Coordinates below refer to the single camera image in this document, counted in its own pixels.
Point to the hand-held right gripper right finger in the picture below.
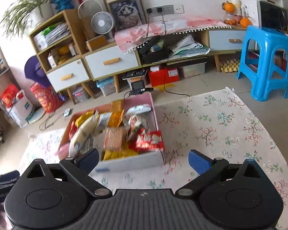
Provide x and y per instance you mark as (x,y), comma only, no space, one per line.
(199,162)

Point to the yellow snack packet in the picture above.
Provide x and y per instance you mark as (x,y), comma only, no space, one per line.
(82,119)
(117,154)

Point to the red flat box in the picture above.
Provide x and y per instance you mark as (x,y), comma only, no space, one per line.
(163,76)

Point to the wall power socket row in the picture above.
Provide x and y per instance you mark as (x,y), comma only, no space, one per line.
(169,9)

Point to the potted green plant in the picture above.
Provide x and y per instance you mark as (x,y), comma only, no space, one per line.
(42,10)

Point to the blue plush toy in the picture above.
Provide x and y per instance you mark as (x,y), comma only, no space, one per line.
(62,0)

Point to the small white desk fan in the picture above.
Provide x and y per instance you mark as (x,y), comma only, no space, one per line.
(102,24)

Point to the orange toy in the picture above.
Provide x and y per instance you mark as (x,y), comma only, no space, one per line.
(63,50)

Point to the shiny red snack packet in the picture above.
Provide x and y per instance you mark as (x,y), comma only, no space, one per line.
(148,141)

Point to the stack of papers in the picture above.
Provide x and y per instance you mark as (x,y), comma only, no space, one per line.
(57,33)

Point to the small white box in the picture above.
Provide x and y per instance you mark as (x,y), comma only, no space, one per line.
(52,60)

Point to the blue plastic stool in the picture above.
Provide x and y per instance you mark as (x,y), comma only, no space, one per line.
(261,32)

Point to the white box with black top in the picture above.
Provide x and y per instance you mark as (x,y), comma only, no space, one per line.
(134,74)

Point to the clear storage box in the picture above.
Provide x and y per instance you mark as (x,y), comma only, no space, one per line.
(193,70)
(80,93)
(106,88)

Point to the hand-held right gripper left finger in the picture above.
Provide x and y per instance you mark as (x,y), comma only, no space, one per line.
(90,160)

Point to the folded white cloth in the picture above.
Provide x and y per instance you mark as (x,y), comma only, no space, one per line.
(189,46)

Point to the white flat box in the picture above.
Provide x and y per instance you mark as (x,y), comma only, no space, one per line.
(40,40)

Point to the pink cardboard box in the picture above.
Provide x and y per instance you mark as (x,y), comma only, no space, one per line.
(134,161)

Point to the black electronic device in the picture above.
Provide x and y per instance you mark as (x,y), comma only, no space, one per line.
(138,87)

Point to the red gift bag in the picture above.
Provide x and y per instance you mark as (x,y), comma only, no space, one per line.
(10,97)

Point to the framed cat picture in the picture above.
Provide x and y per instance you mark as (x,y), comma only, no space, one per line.
(126,12)

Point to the red round gift drum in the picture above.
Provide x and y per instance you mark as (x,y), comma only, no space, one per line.
(46,98)

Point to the low wooden drawer cabinet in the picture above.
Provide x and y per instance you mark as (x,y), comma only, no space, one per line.
(129,64)

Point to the white microwave oven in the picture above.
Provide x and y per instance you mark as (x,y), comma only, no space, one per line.
(271,16)

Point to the white carton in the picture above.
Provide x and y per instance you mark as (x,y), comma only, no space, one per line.
(21,115)

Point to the glass jar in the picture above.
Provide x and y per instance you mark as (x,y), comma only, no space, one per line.
(230,19)

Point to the brown cardboard box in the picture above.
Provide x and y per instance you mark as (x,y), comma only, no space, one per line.
(96,43)

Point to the large white round fan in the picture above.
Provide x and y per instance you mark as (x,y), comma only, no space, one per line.
(86,4)

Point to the pink printed cloth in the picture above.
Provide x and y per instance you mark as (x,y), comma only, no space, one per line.
(182,24)

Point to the small printed box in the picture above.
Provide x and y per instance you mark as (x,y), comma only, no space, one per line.
(72,49)

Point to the orange fruit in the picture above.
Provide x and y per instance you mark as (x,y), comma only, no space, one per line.
(245,22)
(229,7)

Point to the white round scale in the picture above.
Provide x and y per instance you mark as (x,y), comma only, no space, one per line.
(36,117)

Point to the black storage box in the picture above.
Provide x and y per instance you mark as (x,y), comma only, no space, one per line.
(156,55)

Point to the yellow egg tray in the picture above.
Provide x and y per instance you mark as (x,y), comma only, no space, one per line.
(229,66)

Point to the wooden shelf cabinet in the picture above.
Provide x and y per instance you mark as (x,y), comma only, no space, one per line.
(81,73)

